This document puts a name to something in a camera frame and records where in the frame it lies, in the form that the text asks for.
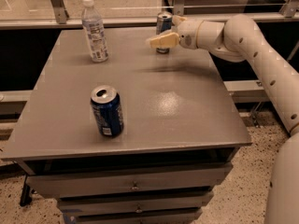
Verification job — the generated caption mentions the grey drawer cabinet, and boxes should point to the grey drawer cabinet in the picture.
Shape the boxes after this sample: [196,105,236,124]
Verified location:
[0,25,253,224]

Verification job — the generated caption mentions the top grey drawer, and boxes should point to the top grey drawer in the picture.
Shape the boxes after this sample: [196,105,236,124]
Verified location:
[27,162,233,198]

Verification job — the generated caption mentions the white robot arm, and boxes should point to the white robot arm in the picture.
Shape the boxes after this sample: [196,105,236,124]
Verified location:
[148,14,299,224]

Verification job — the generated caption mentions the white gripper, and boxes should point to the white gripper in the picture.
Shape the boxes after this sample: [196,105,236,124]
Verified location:
[146,15,202,49]

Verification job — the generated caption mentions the clear plastic water bottle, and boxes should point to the clear plastic water bottle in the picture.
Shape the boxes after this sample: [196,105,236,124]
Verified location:
[81,0,108,63]

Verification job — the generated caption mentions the metal railing frame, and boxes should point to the metal railing frame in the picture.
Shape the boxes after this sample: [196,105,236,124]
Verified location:
[0,0,299,29]

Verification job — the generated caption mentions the bottom grey drawer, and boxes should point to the bottom grey drawer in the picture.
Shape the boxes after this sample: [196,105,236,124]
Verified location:
[64,208,202,224]

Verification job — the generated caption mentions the grey drawer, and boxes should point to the grey drawer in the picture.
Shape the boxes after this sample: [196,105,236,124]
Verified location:
[27,162,233,198]
[64,208,202,224]
[58,189,213,217]

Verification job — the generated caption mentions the silver blue redbull can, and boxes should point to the silver blue redbull can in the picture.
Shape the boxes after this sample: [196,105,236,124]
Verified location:
[155,11,174,55]

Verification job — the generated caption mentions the blue pepsi soda can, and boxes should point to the blue pepsi soda can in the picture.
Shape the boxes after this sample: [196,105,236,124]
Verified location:
[91,85,123,137]

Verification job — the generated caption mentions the middle grey drawer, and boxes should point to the middle grey drawer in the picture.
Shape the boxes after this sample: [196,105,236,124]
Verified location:
[58,189,213,217]

